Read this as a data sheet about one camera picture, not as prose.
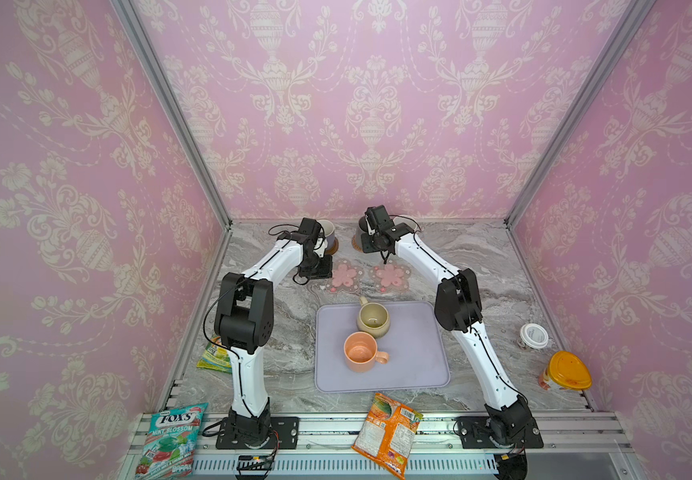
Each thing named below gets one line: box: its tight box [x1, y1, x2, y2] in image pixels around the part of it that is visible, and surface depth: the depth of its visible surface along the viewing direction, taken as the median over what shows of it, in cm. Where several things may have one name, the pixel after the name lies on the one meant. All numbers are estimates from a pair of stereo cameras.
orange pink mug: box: [344, 331, 389, 373], surface depth 82 cm
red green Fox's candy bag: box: [135, 402, 208, 480], surface depth 73 cm
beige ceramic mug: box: [357, 296, 390, 338], surface depth 89 cm
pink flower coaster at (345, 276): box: [325, 258, 364, 294], surface depth 106 cm
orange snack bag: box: [351, 392, 424, 480], surface depth 74 cm
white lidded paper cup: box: [517, 323, 549, 350], surface depth 85 cm
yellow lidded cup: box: [540, 351, 592, 391], surface depth 76 cm
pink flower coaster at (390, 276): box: [370, 259, 411, 295], surface depth 105 cm
